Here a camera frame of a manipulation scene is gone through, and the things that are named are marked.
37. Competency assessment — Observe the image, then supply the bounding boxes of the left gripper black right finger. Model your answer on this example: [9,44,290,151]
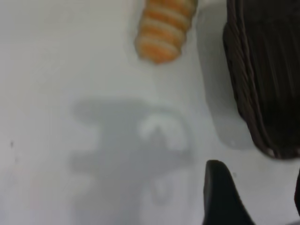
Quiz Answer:
[293,168,300,219]

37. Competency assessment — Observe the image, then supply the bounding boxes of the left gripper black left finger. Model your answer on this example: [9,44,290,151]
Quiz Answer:
[202,159,256,225]

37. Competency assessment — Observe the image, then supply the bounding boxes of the dark brown woven basket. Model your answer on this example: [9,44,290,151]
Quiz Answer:
[222,0,300,160]

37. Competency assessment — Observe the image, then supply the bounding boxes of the ridged orange bread roll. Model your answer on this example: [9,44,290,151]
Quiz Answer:
[134,0,199,65]

